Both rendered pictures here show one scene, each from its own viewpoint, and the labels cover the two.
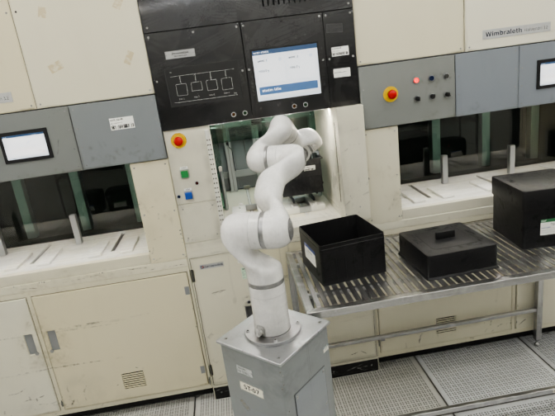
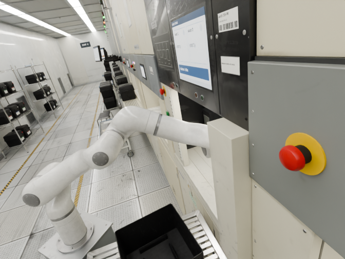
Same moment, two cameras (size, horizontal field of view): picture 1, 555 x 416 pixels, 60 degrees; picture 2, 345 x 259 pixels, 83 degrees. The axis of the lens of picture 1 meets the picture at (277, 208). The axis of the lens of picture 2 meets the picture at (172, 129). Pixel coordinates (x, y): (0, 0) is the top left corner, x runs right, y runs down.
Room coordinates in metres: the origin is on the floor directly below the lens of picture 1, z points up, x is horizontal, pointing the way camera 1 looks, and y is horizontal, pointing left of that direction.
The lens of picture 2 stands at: (1.94, -0.78, 1.62)
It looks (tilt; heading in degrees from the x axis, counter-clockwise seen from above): 24 degrees down; 82
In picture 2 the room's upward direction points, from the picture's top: 11 degrees counter-clockwise
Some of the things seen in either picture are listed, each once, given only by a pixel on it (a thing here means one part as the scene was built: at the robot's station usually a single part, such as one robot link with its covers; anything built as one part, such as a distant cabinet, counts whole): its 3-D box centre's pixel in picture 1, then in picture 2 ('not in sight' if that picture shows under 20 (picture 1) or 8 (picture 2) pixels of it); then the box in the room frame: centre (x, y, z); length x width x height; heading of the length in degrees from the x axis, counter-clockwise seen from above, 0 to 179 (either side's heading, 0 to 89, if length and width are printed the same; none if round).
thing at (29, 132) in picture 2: not in sight; (22, 131); (-0.87, 4.09, 0.31); 0.30 x 0.28 x 0.26; 93
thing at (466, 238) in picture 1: (445, 245); not in sight; (1.79, -0.66, 0.83); 0.29 x 0.29 x 0.13; 7
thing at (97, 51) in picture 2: not in sight; (107, 54); (1.57, 3.34, 1.59); 0.50 x 0.41 x 0.36; 4
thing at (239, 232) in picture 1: (251, 248); (56, 188); (1.44, 0.10, 1.07); 0.19 x 0.12 x 0.24; 75
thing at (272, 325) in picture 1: (269, 305); (69, 224); (1.43, 0.07, 0.85); 0.19 x 0.19 x 0.18
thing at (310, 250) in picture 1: (340, 248); (159, 254); (1.86, -0.24, 0.85); 0.28 x 0.28 x 0.17; 13
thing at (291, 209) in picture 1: (301, 203); not in sight; (2.44, -0.13, 0.89); 0.22 x 0.21 x 0.04; 4
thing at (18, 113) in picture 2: not in sight; (11, 112); (-0.88, 4.07, 0.81); 0.30 x 0.28 x 0.26; 94
